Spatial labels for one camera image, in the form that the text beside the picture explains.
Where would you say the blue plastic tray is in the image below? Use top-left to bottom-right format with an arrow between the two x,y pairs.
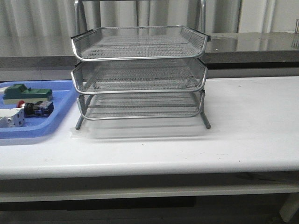
0,80 -> 78,139

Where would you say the silver mesh tray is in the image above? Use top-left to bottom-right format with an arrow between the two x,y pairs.
71,58 -> 207,95
77,91 -> 205,120
71,25 -> 211,61

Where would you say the silver metal rack frame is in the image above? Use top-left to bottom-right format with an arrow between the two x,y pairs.
74,0 -> 211,129

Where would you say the white electrical module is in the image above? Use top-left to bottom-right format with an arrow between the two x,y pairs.
0,108 -> 25,128

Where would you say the red emergency push button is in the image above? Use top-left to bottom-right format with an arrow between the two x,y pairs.
17,100 -> 54,117

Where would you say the green and beige switch block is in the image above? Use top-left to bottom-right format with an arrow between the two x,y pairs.
3,84 -> 53,105

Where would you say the grey stone counter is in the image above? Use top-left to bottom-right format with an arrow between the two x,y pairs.
0,32 -> 299,69

